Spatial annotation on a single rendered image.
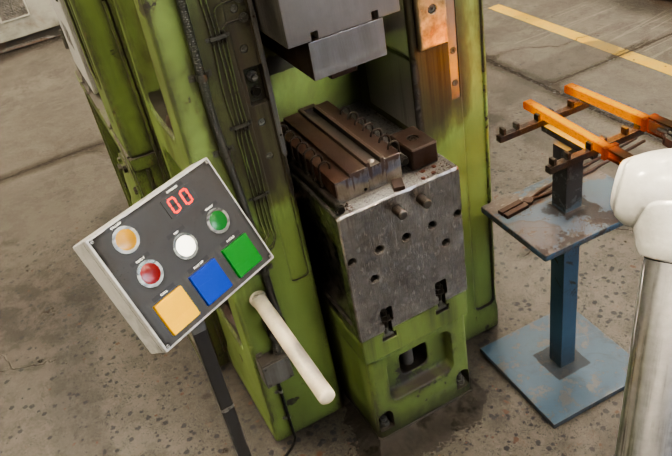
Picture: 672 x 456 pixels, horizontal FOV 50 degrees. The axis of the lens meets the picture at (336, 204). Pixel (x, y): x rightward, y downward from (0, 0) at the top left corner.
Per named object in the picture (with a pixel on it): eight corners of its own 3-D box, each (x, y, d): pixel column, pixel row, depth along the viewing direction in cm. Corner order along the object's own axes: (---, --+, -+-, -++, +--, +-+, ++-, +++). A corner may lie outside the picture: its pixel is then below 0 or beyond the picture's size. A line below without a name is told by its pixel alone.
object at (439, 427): (520, 421, 231) (520, 419, 231) (367, 513, 213) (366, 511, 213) (449, 349, 262) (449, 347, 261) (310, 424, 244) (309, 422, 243)
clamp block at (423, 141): (439, 160, 197) (437, 140, 193) (413, 171, 194) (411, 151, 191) (415, 144, 206) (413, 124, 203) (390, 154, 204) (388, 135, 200)
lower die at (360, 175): (402, 176, 193) (399, 149, 188) (338, 204, 187) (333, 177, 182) (331, 122, 226) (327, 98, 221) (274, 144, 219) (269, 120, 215)
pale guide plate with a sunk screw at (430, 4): (449, 41, 195) (444, -20, 186) (421, 51, 193) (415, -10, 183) (444, 39, 197) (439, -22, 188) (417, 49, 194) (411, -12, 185)
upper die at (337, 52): (387, 54, 173) (382, 17, 168) (315, 81, 167) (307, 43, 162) (312, 14, 206) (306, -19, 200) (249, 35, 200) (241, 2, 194)
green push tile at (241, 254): (263, 258, 163) (245, 231, 161) (241, 278, 158) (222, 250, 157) (259, 259, 164) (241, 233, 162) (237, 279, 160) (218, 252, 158)
